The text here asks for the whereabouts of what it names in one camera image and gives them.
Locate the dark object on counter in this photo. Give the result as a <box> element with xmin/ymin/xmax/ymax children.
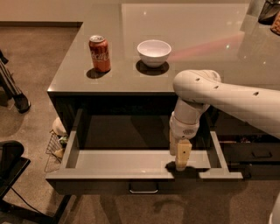
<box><xmin>258</xmin><ymin>0</ymin><xmax>280</xmax><ymax>25</ymax></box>

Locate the white ceramic bowl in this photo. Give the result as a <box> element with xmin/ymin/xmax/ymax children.
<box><xmin>137</xmin><ymin>39</ymin><xmax>172</xmax><ymax>67</ymax></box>

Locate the brown textured object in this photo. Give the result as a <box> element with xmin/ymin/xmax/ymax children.
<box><xmin>270</xmin><ymin>12</ymin><xmax>280</xmax><ymax>35</ymax></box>

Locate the wire basket with items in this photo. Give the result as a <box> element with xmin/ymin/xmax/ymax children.
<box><xmin>45</xmin><ymin>117</ymin><xmax>68</xmax><ymax>172</ymax></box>

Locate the red soda can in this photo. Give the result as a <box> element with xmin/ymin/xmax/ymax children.
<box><xmin>88</xmin><ymin>35</ymin><xmax>111</xmax><ymax>73</ymax></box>

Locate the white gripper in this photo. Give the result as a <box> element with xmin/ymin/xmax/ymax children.
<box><xmin>169</xmin><ymin>113</ymin><xmax>200</xmax><ymax>172</ymax></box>

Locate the black striped stand leg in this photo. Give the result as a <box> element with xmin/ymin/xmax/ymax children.
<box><xmin>0</xmin><ymin>50</ymin><xmax>31</xmax><ymax>114</ymax></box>

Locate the black office chair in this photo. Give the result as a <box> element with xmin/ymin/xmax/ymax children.
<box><xmin>0</xmin><ymin>141</ymin><xmax>70</xmax><ymax>224</ymax></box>

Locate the grey drawer cabinet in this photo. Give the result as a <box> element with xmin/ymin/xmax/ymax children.
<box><xmin>46</xmin><ymin>3</ymin><xmax>280</xmax><ymax>183</ymax></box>

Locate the grey drawer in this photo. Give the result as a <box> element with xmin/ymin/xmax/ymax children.
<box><xmin>46</xmin><ymin>109</ymin><xmax>242</xmax><ymax>195</ymax></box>
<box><xmin>221</xmin><ymin>143</ymin><xmax>280</xmax><ymax>163</ymax></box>
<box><xmin>209</xmin><ymin>108</ymin><xmax>280</xmax><ymax>143</ymax></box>
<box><xmin>229</xmin><ymin>164</ymin><xmax>280</xmax><ymax>180</ymax></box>

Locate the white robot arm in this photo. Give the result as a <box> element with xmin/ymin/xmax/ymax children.
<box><xmin>170</xmin><ymin>70</ymin><xmax>280</xmax><ymax>172</ymax></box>

